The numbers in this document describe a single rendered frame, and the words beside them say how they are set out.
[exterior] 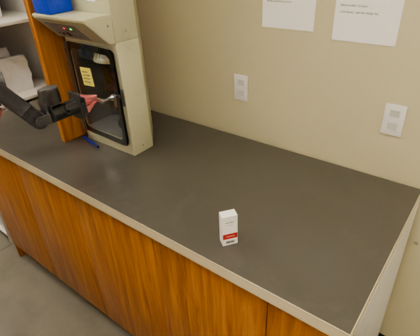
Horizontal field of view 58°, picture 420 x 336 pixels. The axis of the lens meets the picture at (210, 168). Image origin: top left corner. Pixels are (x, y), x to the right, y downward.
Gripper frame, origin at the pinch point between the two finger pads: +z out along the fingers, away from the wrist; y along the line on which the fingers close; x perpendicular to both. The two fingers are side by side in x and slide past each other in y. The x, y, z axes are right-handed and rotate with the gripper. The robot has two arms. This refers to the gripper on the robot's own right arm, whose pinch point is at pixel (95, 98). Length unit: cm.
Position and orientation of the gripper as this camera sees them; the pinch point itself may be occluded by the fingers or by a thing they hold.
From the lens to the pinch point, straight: 159.0
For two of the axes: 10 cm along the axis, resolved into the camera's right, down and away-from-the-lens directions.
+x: -7.9, -2.9, 5.4
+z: 6.2, -4.4, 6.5
